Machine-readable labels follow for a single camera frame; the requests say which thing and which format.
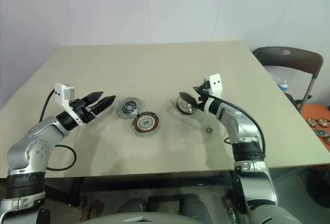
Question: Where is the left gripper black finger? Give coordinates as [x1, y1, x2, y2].
[92, 95, 116, 118]
[84, 91, 104, 106]

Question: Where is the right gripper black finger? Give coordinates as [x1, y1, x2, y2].
[178, 91, 199, 104]
[192, 101, 205, 113]

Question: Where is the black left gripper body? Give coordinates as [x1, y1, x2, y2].
[69, 99, 100, 124]

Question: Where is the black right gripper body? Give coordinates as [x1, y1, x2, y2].
[193, 77, 211, 106]

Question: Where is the black and silver motor rotor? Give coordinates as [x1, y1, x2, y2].
[176, 95, 200, 116]

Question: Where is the grey motor cover with circuit board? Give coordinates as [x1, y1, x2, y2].
[116, 97, 141, 119]

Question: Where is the grey motor housing with copper windings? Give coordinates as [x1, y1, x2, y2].
[131, 110, 161, 138]

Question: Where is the dark grey folding chair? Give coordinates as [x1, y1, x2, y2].
[253, 46, 324, 111]

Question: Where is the silver robot torso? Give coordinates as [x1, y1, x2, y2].
[95, 199, 314, 224]

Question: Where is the orange stool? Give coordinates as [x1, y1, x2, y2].
[298, 102, 330, 145]

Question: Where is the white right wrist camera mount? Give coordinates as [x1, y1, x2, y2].
[203, 73, 223, 114]

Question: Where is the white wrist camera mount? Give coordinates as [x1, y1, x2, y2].
[203, 73, 223, 114]
[54, 82, 85, 128]

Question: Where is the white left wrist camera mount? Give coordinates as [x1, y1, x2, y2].
[54, 82, 85, 128]

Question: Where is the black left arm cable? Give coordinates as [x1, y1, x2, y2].
[38, 88, 77, 170]

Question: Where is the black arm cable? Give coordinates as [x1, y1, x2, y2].
[38, 88, 77, 170]
[192, 86, 266, 158]

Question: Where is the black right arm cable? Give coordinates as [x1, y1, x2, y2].
[192, 86, 266, 158]

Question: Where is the black table frame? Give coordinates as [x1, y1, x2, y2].
[45, 169, 239, 207]

